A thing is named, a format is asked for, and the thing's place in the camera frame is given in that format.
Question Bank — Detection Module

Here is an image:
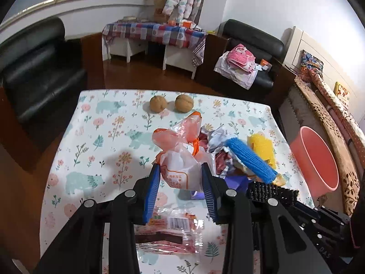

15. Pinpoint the clear red snack wrapper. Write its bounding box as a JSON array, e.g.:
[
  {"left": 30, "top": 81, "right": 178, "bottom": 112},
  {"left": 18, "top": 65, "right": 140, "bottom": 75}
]
[{"left": 134, "top": 208, "right": 204, "bottom": 254}]

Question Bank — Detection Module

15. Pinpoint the pink cloth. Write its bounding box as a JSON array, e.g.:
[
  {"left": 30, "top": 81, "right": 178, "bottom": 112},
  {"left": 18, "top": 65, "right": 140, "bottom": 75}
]
[{"left": 226, "top": 44, "right": 256, "bottom": 72}]

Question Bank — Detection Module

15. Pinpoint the cardboard box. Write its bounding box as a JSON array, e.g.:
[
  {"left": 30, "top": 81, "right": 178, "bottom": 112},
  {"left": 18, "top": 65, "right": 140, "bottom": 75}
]
[{"left": 154, "top": 0, "right": 172, "bottom": 23}]

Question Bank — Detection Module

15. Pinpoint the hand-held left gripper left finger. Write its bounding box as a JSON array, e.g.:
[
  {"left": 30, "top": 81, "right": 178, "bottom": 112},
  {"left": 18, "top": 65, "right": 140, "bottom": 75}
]
[{"left": 33, "top": 164, "right": 162, "bottom": 274}]

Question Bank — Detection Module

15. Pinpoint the purple paper piece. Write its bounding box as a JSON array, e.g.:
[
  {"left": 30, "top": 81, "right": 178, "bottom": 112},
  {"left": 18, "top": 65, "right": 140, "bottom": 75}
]
[{"left": 190, "top": 174, "right": 250, "bottom": 202}]

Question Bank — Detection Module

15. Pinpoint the black armchair with clothes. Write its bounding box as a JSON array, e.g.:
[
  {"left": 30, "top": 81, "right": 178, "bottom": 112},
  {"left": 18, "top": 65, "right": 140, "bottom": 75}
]
[{"left": 219, "top": 19, "right": 286, "bottom": 89}]

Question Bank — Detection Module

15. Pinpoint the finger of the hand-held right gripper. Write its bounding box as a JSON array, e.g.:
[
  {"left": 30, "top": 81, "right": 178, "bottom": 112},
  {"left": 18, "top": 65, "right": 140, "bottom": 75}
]
[{"left": 247, "top": 181, "right": 299, "bottom": 206}]

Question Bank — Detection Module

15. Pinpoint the bench with plaid cloth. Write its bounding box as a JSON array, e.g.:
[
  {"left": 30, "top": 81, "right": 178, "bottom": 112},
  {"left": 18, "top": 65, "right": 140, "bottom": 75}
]
[{"left": 102, "top": 21, "right": 209, "bottom": 67}]

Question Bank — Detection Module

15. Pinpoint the white low table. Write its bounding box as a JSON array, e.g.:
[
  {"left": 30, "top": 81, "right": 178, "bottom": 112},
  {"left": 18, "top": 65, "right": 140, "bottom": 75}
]
[{"left": 108, "top": 37, "right": 200, "bottom": 79}]

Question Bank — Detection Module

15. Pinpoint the orange floral quilt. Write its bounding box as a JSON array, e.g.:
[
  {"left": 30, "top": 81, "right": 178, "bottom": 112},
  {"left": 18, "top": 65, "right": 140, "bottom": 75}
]
[{"left": 309, "top": 68, "right": 365, "bottom": 155}]

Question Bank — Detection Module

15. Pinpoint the white orange plastic bag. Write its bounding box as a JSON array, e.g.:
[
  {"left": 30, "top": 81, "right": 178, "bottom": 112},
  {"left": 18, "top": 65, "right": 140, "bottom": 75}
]
[{"left": 152, "top": 111, "right": 217, "bottom": 192}]

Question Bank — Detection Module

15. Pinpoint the yellow floral pillow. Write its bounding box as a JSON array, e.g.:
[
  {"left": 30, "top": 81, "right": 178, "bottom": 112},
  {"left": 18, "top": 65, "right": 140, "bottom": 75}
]
[{"left": 334, "top": 82, "right": 350, "bottom": 103}]

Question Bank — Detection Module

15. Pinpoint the pink plastic bucket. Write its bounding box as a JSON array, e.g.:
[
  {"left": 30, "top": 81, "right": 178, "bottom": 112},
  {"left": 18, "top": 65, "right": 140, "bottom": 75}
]
[{"left": 289, "top": 126, "right": 340, "bottom": 198}]

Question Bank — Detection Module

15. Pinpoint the empty black leather armchair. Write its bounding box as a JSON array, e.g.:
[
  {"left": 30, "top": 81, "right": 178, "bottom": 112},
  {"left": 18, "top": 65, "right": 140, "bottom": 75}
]
[{"left": 0, "top": 16, "right": 88, "bottom": 152}]

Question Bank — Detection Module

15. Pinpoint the crumpled silver foil wrapper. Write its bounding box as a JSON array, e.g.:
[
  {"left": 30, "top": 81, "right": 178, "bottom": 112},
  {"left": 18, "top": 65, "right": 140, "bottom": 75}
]
[{"left": 200, "top": 126, "right": 238, "bottom": 155}]

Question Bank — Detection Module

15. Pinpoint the walnut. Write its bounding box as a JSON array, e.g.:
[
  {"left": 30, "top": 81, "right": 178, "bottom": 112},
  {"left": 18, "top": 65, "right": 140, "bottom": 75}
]
[
  {"left": 175, "top": 94, "right": 194, "bottom": 112},
  {"left": 150, "top": 95, "right": 167, "bottom": 113}
]

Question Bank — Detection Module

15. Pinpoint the brown wooden side cabinet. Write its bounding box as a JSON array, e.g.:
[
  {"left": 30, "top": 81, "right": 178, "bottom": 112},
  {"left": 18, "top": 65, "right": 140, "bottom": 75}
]
[
  {"left": 195, "top": 33, "right": 229, "bottom": 84},
  {"left": 266, "top": 63, "right": 297, "bottom": 107},
  {"left": 81, "top": 33, "right": 104, "bottom": 63}
]

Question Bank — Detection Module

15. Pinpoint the red foil wrapper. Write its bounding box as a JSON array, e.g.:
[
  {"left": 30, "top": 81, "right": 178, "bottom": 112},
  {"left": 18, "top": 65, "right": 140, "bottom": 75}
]
[{"left": 216, "top": 151, "right": 237, "bottom": 176}]

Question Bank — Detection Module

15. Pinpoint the colourful printed pillow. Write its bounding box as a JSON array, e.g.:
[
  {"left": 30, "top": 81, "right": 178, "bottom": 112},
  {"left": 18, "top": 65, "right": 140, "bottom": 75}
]
[{"left": 301, "top": 49, "right": 324, "bottom": 82}]

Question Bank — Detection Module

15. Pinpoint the yellow foam fruit net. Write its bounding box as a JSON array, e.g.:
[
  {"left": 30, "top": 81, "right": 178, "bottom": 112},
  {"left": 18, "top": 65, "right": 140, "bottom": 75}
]
[{"left": 247, "top": 131, "right": 278, "bottom": 169}]

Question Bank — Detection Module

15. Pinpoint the floral bear tablecloth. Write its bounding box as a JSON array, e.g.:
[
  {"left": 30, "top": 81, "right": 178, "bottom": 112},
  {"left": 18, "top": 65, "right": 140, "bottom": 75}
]
[{"left": 40, "top": 89, "right": 314, "bottom": 274}]

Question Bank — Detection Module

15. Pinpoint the white bed headboard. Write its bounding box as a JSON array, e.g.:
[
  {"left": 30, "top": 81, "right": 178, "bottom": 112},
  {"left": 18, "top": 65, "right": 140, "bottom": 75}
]
[{"left": 284, "top": 26, "right": 365, "bottom": 120}]

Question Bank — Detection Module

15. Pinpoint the blue foam fruit net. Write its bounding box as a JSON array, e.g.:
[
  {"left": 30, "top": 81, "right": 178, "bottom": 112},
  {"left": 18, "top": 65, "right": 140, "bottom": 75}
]
[{"left": 227, "top": 137, "right": 278, "bottom": 184}]

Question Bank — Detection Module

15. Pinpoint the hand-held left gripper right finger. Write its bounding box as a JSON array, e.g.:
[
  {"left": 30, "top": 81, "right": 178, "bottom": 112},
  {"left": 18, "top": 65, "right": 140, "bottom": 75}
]
[{"left": 201, "top": 163, "right": 333, "bottom": 274}]

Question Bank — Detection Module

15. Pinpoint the white printed cloth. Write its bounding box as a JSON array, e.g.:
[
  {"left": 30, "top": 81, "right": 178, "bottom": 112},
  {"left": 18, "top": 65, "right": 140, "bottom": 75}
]
[{"left": 214, "top": 52, "right": 267, "bottom": 90}]

